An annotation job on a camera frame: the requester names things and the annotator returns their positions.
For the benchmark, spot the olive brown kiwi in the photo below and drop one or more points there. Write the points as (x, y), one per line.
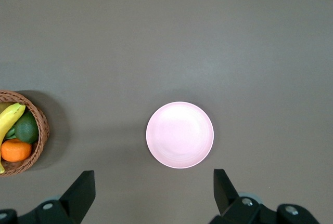
(4, 106)

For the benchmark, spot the dark green avocado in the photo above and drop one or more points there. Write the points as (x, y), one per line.
(26, 129)

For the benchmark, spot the brown wicker basket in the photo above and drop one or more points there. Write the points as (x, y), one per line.
(43, 130)

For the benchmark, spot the pink round plate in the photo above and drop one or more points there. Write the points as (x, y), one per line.
(179, 134)

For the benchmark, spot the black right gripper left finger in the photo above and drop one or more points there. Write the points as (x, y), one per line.
(75, 200)

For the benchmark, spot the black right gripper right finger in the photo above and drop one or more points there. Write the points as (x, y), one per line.
(226, 198)

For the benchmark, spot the yellow banana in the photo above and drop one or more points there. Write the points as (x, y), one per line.
(10, 116)

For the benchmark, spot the orange mandarin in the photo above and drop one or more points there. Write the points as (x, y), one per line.
(15, 150)

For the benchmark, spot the green bean pod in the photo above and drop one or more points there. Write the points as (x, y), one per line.
(10, 133)

